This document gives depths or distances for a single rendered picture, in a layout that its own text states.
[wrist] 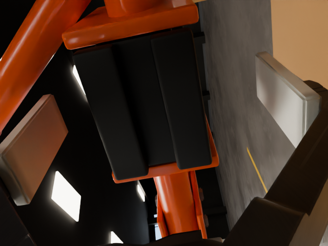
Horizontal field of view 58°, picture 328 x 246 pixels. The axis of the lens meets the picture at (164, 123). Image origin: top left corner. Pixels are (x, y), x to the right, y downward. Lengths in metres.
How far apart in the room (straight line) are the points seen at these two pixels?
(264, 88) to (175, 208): 0.09
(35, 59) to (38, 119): 0.03
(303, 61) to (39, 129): 0.23
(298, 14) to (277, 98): 0.16
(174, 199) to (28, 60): 0.12
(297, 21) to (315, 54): 0.04
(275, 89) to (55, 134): 0.13
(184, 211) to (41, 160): 0.09
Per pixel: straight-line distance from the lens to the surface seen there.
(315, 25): 0.28
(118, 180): 0.17
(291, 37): 0.33
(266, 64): 0.17
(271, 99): 0.17
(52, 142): 0.19
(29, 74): 0.19
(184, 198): 0.19
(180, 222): 0.20
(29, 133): 0.17
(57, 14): 0.17
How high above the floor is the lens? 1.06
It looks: 5 degrees up
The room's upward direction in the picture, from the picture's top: 100 degrees counter-clockwise
